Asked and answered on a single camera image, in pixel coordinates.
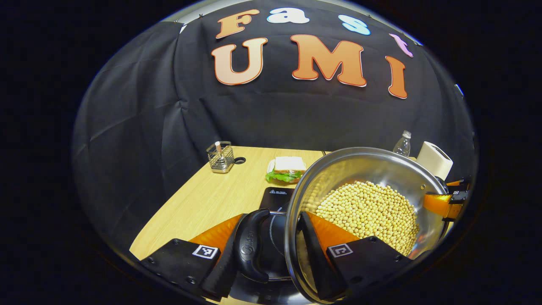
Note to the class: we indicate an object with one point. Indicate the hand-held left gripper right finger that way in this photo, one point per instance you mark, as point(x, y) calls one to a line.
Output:
point(317, 262)

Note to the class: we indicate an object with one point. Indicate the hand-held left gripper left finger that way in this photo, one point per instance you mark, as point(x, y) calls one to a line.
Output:
point(224, 267)

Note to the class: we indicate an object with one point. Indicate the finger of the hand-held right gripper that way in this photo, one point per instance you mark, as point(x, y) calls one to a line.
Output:
point(436, 205)
point(459, 183)

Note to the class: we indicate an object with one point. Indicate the pile of yellow soybeans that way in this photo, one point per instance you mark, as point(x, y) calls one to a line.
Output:
point(372, 212)

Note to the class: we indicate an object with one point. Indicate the black induction cooktop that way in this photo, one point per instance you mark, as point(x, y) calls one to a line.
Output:
point(277, 197)

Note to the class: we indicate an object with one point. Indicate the white toaster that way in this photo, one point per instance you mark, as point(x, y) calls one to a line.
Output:
point(434, 161)

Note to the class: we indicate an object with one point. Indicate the clear plastic water bottle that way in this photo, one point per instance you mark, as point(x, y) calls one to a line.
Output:
point(402, 146)

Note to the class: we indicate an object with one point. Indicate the sandwich with lettuce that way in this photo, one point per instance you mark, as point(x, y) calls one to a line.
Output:
point(287, 167)

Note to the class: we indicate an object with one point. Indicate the black backdrop cloth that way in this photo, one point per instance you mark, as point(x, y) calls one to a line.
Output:
point(275, 114)

